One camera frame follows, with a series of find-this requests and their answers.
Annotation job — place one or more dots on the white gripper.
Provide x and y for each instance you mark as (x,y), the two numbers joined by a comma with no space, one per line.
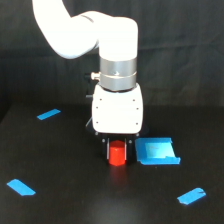
(117,113)

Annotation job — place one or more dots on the red hexagonal block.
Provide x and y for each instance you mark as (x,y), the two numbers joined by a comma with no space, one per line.
(117,153)

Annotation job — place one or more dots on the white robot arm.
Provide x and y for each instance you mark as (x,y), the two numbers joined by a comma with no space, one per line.
(116,39)

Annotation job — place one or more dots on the blue tape square marker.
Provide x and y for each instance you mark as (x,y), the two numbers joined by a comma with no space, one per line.
(156,151)

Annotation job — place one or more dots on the blue tape strip far left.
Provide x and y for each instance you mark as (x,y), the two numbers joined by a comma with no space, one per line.
(48,114)

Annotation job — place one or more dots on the blue tape strip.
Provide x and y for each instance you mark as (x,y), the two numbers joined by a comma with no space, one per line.
(191,196)
(48,114)
(21,188)

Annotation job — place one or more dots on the blue tape strip near right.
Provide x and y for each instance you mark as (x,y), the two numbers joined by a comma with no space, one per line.
(191,196)

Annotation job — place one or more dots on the blue tape strip near left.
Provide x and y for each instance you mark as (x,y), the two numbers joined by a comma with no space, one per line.
(21,188)

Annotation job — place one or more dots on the black backdrop curtain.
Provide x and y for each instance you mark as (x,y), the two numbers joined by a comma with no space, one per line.
(180,58)

